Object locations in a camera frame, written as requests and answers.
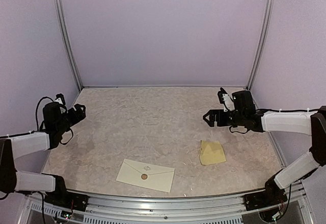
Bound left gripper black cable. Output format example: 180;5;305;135
34;96;74;146

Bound aluminium frame post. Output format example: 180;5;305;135
246;0;274;91
54;0;84;92

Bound left aluminium frame post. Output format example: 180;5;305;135
54;0;84;92

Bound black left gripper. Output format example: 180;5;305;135
57;103;86;134

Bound brown sticker sheet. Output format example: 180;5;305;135
199;140;227;165

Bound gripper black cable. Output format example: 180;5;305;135
34;96;74;146
229;124;250;134

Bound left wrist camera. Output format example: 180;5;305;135
55;93;66;105

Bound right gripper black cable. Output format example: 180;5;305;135
229;124;250;134

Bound round brown seal sticker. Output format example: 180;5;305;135
141;174;148;180

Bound cream paper envelope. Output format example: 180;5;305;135
116;159;175;192

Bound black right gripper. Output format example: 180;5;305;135
203;109;245;127

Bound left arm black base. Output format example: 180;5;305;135
44;175;89;212

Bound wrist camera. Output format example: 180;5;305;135
218;88;234;112
55;93;66;105

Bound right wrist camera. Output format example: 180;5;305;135
218;88;234;112

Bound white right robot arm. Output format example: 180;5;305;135
203;89;325;206

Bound right aluminium frame post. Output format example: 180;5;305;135
246;0;274;91

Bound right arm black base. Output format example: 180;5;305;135
243;178;288;211

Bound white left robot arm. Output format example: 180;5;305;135
1;101;86;206

